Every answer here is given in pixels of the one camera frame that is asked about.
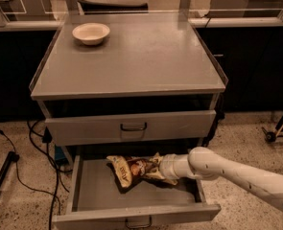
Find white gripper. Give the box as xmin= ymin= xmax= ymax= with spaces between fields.
xmin=159 ymin=154 xmax=188 ymax=179

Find brown chip bag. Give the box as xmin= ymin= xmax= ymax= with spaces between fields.
xmin=106 ymin=151 xmax=178 ymax=189

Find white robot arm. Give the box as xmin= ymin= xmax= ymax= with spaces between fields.
xmin=159 ymin=147 xmax=283 ymax=212

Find closed top drawer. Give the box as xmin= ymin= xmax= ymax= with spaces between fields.
xmin=45 ymin=110 xmax=216 ymax=146

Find open middle drawer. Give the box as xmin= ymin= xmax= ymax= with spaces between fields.
xmin=53 ymin=141 xmax=221 ymax=230

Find grey drawer cabinet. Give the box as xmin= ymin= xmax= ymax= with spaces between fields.
xmin=29 ymin=12 xmax=229 ymax=165

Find black power adapter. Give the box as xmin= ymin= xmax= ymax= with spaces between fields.
xmin=42 ymin=128 xmax=52 ymax=144

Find white bowl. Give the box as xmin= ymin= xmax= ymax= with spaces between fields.
xmin=72 ymin=23 xmax=110 ymax=46

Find black floor cables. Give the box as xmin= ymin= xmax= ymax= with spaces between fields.
xmin=0 ymin=120 xmax=72 ymax=230

